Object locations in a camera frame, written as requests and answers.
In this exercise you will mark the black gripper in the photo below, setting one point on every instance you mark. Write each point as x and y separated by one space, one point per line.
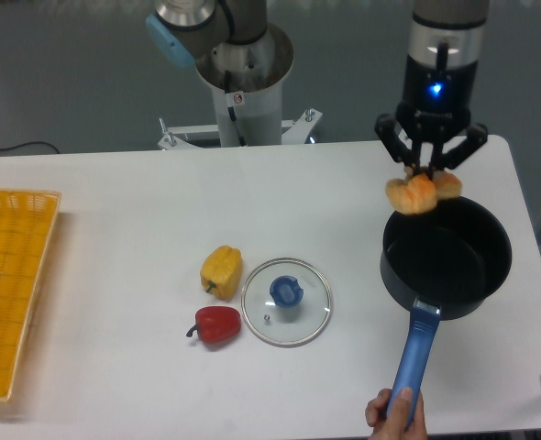
434 109

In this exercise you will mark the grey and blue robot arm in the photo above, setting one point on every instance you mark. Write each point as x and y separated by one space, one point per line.
444 35

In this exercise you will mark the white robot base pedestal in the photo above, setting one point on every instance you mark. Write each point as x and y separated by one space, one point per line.
253 67

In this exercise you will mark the person's hand holding pan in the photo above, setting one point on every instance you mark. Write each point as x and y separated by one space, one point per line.
393 424

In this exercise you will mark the red bell pepper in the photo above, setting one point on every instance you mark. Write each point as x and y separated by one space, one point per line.
215 324

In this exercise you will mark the yellow wicker basket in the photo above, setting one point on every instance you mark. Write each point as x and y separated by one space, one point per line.
27 220

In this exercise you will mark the black saucepan with blue handle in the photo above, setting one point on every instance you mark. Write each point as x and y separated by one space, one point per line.
440 266

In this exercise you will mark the glass lid with blue knob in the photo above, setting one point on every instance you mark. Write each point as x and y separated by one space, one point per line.
286 302

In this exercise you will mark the yellow bell pepper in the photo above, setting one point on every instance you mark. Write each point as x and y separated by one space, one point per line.
221 272

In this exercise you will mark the orange croissant bread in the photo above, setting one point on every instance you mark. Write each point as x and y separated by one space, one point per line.
421 190

